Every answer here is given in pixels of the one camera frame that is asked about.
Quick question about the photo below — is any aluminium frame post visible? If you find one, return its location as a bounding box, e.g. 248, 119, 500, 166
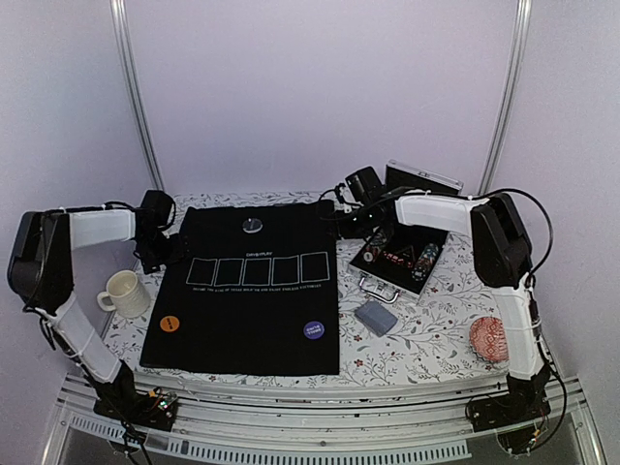
478, 0, 532, 195
109, 0, 166, 191

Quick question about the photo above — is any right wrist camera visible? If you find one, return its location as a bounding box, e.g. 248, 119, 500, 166
336, 185, 358, 214

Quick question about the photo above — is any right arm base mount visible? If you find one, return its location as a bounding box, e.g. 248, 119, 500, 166
465, 390, 551, 455

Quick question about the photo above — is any black poker playing mat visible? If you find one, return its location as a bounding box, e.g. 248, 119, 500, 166
139, 200, 340, 377

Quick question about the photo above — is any right blue chip stack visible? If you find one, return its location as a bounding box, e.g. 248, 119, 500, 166
411, 243, 439, 282

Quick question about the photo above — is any clear acrylic dealer button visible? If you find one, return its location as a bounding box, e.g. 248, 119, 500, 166
242, 218, 264, 234

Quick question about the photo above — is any cream ceramic mug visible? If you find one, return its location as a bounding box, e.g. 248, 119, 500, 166
96, 270, 151, 319

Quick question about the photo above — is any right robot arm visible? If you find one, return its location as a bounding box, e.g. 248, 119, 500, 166
333, 167, 552, 428

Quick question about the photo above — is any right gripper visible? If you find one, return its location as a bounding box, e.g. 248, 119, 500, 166
325, 203, 379, 240

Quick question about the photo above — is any red black chip row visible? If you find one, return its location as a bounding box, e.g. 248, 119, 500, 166
383, 246, 417, 269

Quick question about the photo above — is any aluminium poker chip case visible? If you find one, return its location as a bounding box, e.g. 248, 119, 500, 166
347, 160, 464, 304

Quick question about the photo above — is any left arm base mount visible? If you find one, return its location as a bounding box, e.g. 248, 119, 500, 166
94, 387, 178, 432

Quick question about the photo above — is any left aluminium frame post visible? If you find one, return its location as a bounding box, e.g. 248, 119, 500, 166
109, 0, 166, 191

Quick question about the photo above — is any purple small blind button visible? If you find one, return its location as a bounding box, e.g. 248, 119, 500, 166
303, 321, 326, 340

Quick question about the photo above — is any left teal chip stack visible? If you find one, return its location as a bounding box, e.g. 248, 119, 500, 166
366, 229, 393, 261

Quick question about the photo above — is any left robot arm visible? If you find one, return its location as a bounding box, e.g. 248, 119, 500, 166
7, 190, 184, 425

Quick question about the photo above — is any right aluminium frame post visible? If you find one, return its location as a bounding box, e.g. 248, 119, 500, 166
478, 0, 532, 195

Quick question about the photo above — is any orange big blind button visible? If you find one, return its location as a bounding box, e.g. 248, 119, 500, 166
159, 315, 180, 333

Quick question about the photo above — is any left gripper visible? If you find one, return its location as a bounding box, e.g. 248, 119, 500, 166
139, 230, 193, 274

